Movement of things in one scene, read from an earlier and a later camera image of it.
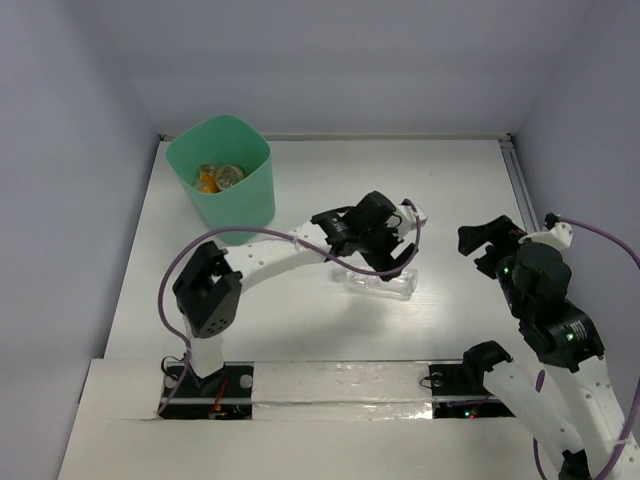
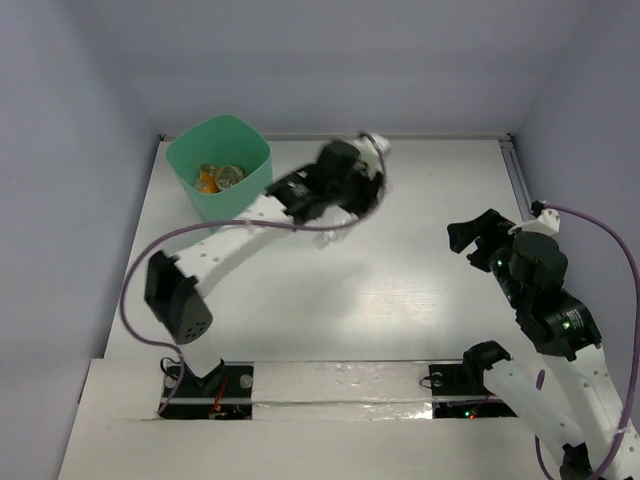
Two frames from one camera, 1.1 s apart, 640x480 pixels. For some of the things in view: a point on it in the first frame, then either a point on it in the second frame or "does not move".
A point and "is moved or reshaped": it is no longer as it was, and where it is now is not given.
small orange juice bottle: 208,184 does not move
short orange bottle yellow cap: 208,176 does not move
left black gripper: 388,245 → 357,187
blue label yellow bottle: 228,176 does not move
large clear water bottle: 400,287 is moved or reshaped
